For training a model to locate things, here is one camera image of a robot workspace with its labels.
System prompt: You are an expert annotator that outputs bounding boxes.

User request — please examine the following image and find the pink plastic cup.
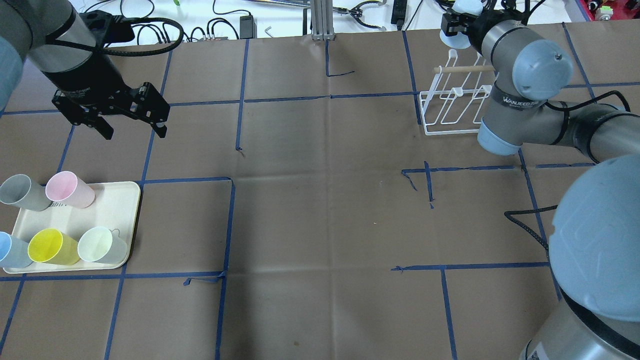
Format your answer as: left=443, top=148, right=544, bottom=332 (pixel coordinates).
left=45, top=171, right=96, bottom=208

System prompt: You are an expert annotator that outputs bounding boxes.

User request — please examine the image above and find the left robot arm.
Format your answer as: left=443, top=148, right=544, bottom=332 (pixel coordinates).
left=0, top=0, right=185, bottom=140

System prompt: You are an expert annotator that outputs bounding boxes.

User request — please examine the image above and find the black power adapter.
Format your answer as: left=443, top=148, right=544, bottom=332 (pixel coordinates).
left=238, top=14, right=258, bottom=40

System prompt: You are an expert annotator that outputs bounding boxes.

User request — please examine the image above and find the light blue plastic cup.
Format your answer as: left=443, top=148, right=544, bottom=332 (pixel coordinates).
left=439, top=0, right=484, bottom=50

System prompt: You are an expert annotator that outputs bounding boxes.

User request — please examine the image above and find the black braided cable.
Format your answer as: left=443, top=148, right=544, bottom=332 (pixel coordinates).
left=504, top=205, right=558, bottom=258

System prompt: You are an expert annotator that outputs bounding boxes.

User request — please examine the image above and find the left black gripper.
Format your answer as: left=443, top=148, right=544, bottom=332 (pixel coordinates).
left=52, top=81, right=170, bottom=141

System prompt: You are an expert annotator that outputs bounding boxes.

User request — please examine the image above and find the aluminium frame post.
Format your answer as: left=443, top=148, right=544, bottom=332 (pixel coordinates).
left=310, top=0, right=335, bottom=41

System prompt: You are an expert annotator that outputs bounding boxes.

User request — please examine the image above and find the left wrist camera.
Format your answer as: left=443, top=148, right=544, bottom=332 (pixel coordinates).
left=79, top=10, right=136, bottom=47

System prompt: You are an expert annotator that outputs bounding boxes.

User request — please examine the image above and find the grey plastic cup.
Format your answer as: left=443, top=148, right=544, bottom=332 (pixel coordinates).
left=0, top=174, right=53, bottom=212

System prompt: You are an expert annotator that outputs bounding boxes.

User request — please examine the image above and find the cream plastic tray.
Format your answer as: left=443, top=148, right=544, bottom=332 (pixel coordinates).
left=3, top=181, right=141, bottom=274

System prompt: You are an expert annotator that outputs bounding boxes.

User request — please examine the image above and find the yellow plastic cup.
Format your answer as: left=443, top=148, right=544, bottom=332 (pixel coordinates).
left=27, top=228, right=80, bottom=265

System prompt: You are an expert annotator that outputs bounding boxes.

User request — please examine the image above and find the white wire cup rack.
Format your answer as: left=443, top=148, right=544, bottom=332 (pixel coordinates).
left=419, top=48, right=495, bottom=136

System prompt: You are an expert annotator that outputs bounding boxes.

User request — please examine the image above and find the pale green plastic cup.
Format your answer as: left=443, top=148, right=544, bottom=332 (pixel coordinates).
left=77, top=227, right=129, bottom=264

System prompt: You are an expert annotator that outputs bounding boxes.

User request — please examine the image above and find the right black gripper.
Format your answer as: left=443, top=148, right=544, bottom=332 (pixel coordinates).
left=441, top=11, right=488, bottom=37

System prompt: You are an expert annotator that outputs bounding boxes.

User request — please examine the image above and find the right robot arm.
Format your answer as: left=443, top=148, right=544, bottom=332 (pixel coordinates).
left=439, top=2, right=639, bottom=360

